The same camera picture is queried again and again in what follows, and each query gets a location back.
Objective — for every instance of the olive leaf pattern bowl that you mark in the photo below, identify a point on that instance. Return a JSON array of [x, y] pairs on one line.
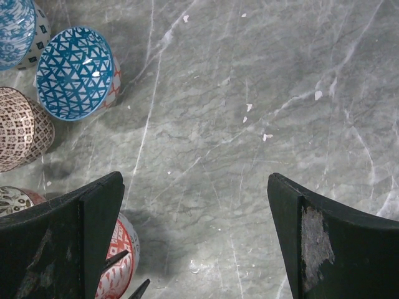
[[14, 199]]

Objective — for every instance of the brown geometric pattern bowl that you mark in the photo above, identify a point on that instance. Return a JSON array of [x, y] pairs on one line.
[[27, 131]]

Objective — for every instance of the blue floral pattern bowl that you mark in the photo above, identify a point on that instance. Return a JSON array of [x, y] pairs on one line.
[[25, 32]]

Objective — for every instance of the blue triangle pattern bowl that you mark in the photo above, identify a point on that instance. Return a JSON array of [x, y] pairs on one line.
[[77, 75]]

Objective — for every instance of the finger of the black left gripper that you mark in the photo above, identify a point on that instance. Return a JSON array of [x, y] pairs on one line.
[[113, 260], [138, 293]]

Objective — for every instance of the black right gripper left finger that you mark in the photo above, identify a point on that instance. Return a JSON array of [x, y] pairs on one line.
[[58, 249]]

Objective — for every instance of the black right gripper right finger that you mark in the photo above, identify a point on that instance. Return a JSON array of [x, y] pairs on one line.
[[331, 250]]

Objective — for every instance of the red patterned bowl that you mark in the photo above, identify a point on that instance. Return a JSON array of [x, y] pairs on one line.
[[121, 261]]

